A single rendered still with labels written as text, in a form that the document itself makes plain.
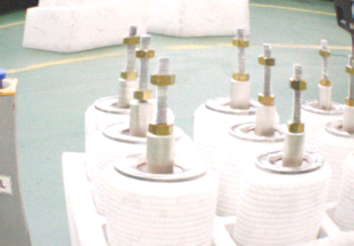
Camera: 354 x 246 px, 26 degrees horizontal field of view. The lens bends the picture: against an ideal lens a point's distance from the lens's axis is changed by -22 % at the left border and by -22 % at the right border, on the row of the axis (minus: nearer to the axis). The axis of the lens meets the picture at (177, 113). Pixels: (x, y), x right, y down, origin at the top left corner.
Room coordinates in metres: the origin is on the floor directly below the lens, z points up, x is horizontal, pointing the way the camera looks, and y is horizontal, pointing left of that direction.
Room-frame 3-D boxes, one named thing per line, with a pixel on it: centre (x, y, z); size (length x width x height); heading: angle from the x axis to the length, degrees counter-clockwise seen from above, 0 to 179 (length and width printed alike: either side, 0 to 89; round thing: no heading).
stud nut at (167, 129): (0.71, 0.01, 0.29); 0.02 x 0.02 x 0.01; 42
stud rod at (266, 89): (0.85, -0.09, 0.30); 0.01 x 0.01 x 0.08; 11
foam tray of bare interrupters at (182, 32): (3.68, -0.02, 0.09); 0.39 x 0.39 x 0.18; 41
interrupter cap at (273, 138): (0.85, -0.09, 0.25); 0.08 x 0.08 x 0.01
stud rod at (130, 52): (0.95, 0.05, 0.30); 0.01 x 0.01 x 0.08; 81
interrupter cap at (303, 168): (0.73, -0.10, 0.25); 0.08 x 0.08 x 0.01
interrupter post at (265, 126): (0.85, -0.09, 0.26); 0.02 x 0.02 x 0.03
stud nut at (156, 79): (0.71, 0.01, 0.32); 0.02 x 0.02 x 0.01; 42
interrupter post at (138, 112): (0.83, 0.03, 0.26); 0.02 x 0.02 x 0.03
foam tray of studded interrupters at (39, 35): (3.29, 0.40, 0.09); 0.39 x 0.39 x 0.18; 45
